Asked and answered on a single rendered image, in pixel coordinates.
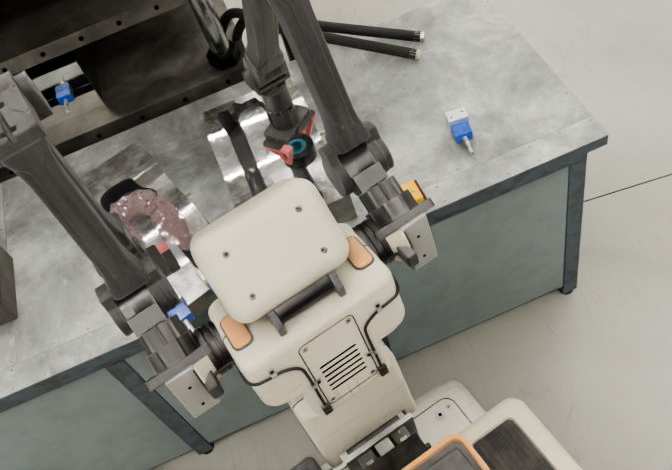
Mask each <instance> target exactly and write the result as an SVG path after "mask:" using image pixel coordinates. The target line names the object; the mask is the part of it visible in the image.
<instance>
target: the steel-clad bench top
mask: <svg viewBox="0 0 672 470"><path fill-rule="evenodd" d="M376 27H385V28H395V29H404V30H414V31H422V32H425V39H424V42H414V41H404V40H395V39H386V38H377V37H367V36H358V35H352V36H350V37H356V38H361V39H367V40H372V41H377V42H383V43H388V44H393V45H399V46H404V47H410V48H415V49H420V50H421V54H420V59H419V60H413V59H408V58H403V57H397V56H392V55H387V54H381V53H376V52H371V51H365V50H360V49H355V48H349V47H344V46H339V45H333V44H330V45H328V47H329V50H330V52H331V55H332V57H333V60H334V62H335V64H336V67H337V69H338V72H339V74H340V77H341V79H342V81H343V84H344V86H345V89H346V91H347V94H348V96H349V98H350V101H351V103H352V106H353V108H354V110H355V112H356V114H357V115H358V117H359V119H360V120H361V121H364V120H365V119H367V120H369V121H371V122H372V123H373V124H375V125H376V127H377V129H378V132H379V134H380V137H381V139H382V140H383V141H384V143H385V144H386V146H387V147H388V149H389V151H390V153H391V155H392V158H393V161H394V167H393V168H391V169H390V170H389V171H388V172H387V175H388V176H389V177H390V176H392V175H394V177H395V179H396V180H397V182H398V183H399V185H402V184H405V183H407V182H409V181H412V180H413V181H414V180H417V182H418V184H419V185H420V187H421V189H422V190H423V192H424V194H425V195H426V197H427V198H429V197H430V198H431V199H432V201H433V202H434V204H435V206H433V207H432V208H430V209H429V210H427V211H426V212H424V213H425V214H428V213H430V212H433V211H435V210H437V209H440V208H442V207H444V206H446V205H449V204H451V203H453V202H456V201H458V200H460V199H463V198H465V197H467V196H470V195H472V194H474V193H476V192H479V191H481V190H483V189H486V188H488V187H490V186H493V185H495V184H497V183H499V182H502V181H504V180H506V179H509V178H511V177H513V176H516V175H518V174H520V173H523V172H525V171H527V170H529V169H532V168H534V167H536V166H539V165H541V164H543V163H546V162H548V161H550V160H553V159H555V158H557V157H559V156H562V155H564V154H566V153H569V152H571V151H573V150H576V149H578V148H580V147H583V146H585V145H587V144H589V143H592V142H594V141H596V140H599V139H601V138H603V137H606V136H608V135H609V133H608V132H607V131H606V130H605V129H604V128H603V127H602V125H601V124H600V123H599V122H598V121H597V120H596V119H595V118H594V116H592V114H591V113H590V112H589V111H588V110H587V109H586V107H585V106H584V105H583V104H582V103H581V102H580V101H579V99H578V98H577V97H576V96H575V95H574V94H573V93H572V92H571V90H570V89H569V88H568V87H567V86H566V85H565V84H564V83H563V81H562V80H561V79H560V78H559V77H558V76H557V75H556V73H555V72H554V71H553V70H552V69H551V68H550V67H549V66H548V64H547V63H546V62H545V61H544V60H543V59H542V58H541V57H540V55H539V54H538V53H537V52H536V51H535V50H534V49H533V47H532V46H531V45H530V44H529V43H528V42H527V41H526V40H525V38H524V37H523V36H522V35H521V34H520V33H519V32H518V31H517V29H516V28H515V27H514V26H513V25H512V24H511V23H510V21H509V20H508V19H507V18H506V17H505V16H504V15H503V14H502V12H501V11H500V10H499V9H498V8H497V7H496V6H495V5H494V3H493V2H492V1H491V0H435V1H433V2H430V3H428V4H426V5H423V6H421V7H418V8H416V9H414V10H411V11H409V12H407V13H404V14H402V15H399V16H397V17H395V18H392V19H390V20H388V21H385V22H383V23H380V24H378V25H376ZM286 64H287V67H288V70H289V73H290V75H291V77H290V78H291V80H292V82H293V84H294V86H295V85H297V86H298V88H299V90H300V92H301V94H302V96H303V98H304V100H305V102H306V105H307V107H309V109H311V110H314V111H315V114H316V117H315V121H314V122H315V125H316V127H317V129H318V131H319V130H320V131H321V130H323V129H324V126H323V122H322V119H321V116H320V114H319V111H318V109H317V107H316V105H315V102H314V100H313V98H312V96H311V93H310V91H309V89H308V87H307V84H306V82H305V80H304V78H303V75H302V73H301V71H300V69H299V66H298V64H297V62H296V60H292V61H290V62H288V63H286ZM251 92H253V91H252V89H251V88H250V87H249V86H248V85H247V84H246V83H245V81H242V82H240V83H238V84H235V85H233V86H231V87H228V88H226V89H223V90H221V91H219V92H216V93H214V94H212V95H209V96H207V97H204V98H202V100H201V99H200V100H197V101H195V102H192V103H190V104H188V105H185V106H183V107H181V108H178V109H176V110H173V111H171V112H169V113H166V114H164V115H162V116H159V117H157V118H154V119H152V120H150V121H147V122H145V123H143V124H140V125H138V126H135V127H133V128H131V129H128V130H126V131H123V132H121V133H119V134H116V135H114V136H112V137H109V138H107V139H104V140H102V141H100V142H97V143H95V144H93V145H90V146H88V147H85V148H83V149H81V150H78V151H76V152H74V153H71V154H69V155H66V156H64V157H63V158H64V159H65V160H66V162H67V163H68V164H69V166H70V167H71V168H72V169H73V171H74V172H75V173H76V174H77V176H78V177H79V178H81V177H83V176H84V175H86V174H87V173H89V172H90V171H92V170H93V169H95V168H96V167H98V166H99V165H101V164H102V163H104V162H105V161H107V160H108V159H110V158H111V157H113V156H114V155H116V154H117V153H119V152H120V151H122V150H123V149H125V148H126V147H127V146H129V145H130V144H132V143H133V142H135V141H136V140H138V141H139V142H140V143H141V144H142V145H143V146H144V148H145V149H146V150H147V151H148V152H149V153H150V154H151V156H152V157H153V158H154V159H155V160H156V161H157V162H158V164H159V165H160V167H161V168H162V170H163V171H164V173H165V174H166V175H167V177H168V178H169V179H170V180H171V181H172V182H173V183H174V184H175V186H176V187H177V188H178V189H179V190H180V191H181V192H182V193H186V192H187V191H189V192H190V193H191V195H190V196H188V199H189V200H190V201H191V202H192V204H193V205H194V206H195V207H196V208H197V210H198V211H199V212H200V214H202V215H203V216H204V218H205V219H206V220H207V221H208V222H209V223H210V224H211V223H212V222H214V221H216V220H217V219H219V218H220V217H222V216H224V215H225V214H227V213H228V212H230V211H232V210H233V209H235V207H234V204H233V201H232V198H231V195H230V192H229V189H228V186H227V184H226V181H225V178H224V176H223V173H222V171H221V168H220V166H219V164H218V161H217V159H216V156H215V154H214V152H213V149H212V147H211V144H210V142H209V139H208V137H207V134H206V131H205V128H204V125H203V124H205V123H206V122H205V119H204V117H203V114H202V113H203V112H205V110H206V111H208V110H210V109H213V108H215V107H217V106H220V105H222V104H224V103H227V102H229V101H232V100H234V99H236V98H239V97H241V96H243V95H246V94H248V93H251ZM202 102H203V103H202ZM204 107H205V108H204ZM461 107H464V108H465V110H466V112H467V114H468V117H469V125H470V127H471V130H472V133H473V139H471V140H468V141H469V143H470V145H471V147H472V150H473V152H474V154H473V155H469V153H468V151H467V149H466V146H465V144H464V142H461V143H458V144H457V143H456V141H455V139H454V137H453V136H452V137H451V136H450V134H449V131H448V129H447V125H446V118H445V112H448V111H452V110H455V109H458V108H461ZM389 177H388V178H389ZM0 246H1V247H2V248H3V249H4V250H5V251H6V252H7V253H8V254H9V255H10V256H11V257H12V258H13V265H14V277H15V289H16V301H17V313H18V318H17V319H15V320H13V321H10V322H8V323H6V324H3V325H1V326H0V399H1V398H4V397H6V396H8V395H11V394H13V393H15V392H18V391H20V390H22V389H25V388H27V387H29V386H31V385H34V384H36V383H38V382H41V381H43V380H45V379H48V378H50V377H51V376H55V375H57V374H59V373H61V372H64V371H66V370H68V369H71V368H73V367H75V366H78V365H80V364H82V363H84V362H87V361H89V360H91V359H94V358H96V357H98V356H101V355H103V354H105V353H108V352H110V351H112V350H114V349H117V348H119V347H121V346H124V345H126V344H128V343H131V342H133V341H135V340H138V338H139V337H140V336H139V337H136V335H135V334H134V333H132V334H131V335H129V336H128V337H127V336H125V335H124V334H123V333H122V332H121V331H120V329H119V328H118V327H117V325H116V324H115V323H114V321H113V320H112V318H111V317H110V315H109V313H108V312H107V311H106V310H105V308H104V307H103V306H102V305H101V304H100V302H99V300H98V298H97V296H96V294H95V290H94V289H95V288H97V287H98V286H100V285H102V284H103V283H105V282H104V279H103V278H102V277H101V276H100V275H99V274H98V272H97V271H96V269H95V268H94V266H93V263H92V262H91V261H90V260H89V258H88V257H87V256H86V255H85V253H84V252H83V251H82V250H81V249H80V247H79V246H78V245H77V244H76V242H75V241H74V240H73V239H72V238H71V236H70V235H69V234H68V233H67V231H66V230H65V229H64V228H63V227H62V225H61V224H60V223H59V222H58V220H57V219H56V218H55V217H54V216H53V214H52V213H51V212H50V211H49V210H48V208H47V207H46V206H45V205H44V203H43V202H42V201H41V200H40V199H39V197H38V196H37V195H36V194H35V192H34V191H33V190H32V189H31V188H30V187H29V186H28V185H27V183H26V182H25V181H24V180H22V179H21V178H20V177H19V176H16V177H14V178H12V179H9V180H7V181H5V182H2V183H0Z"/></svg>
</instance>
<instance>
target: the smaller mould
mask: <svg viewBox="0 0 672 470"><path fill-rule="evenodd" d="M17 318H18V313H17V301H16V289H15V277H14V265H13V258H12V257H11V256H10V255H9V254H8V253H7V252H6V251H5V250H4V249H3V248H2V247H1V246H0V326H1V325H3V324H6V323H8V322H10V321H13V320H15V319H17Z"/></svg>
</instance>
